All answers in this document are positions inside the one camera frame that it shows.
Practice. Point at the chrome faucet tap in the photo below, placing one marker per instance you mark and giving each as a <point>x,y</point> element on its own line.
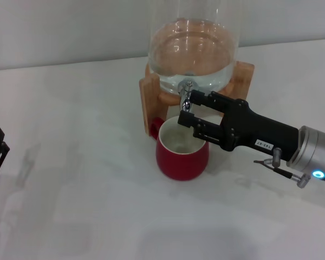
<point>185,93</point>

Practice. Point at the glass water dispenser jar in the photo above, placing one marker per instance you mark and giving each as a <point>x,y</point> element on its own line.
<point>192,48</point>

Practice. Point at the red ceramic cup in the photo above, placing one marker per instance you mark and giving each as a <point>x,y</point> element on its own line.
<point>178,165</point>

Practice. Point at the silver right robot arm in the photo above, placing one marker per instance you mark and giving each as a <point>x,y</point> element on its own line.
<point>311,149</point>

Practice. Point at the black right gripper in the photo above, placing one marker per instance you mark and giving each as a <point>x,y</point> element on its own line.
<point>257,127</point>

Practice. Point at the wooden dispenser stand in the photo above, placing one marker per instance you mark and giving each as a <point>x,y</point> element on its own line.
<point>149,108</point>

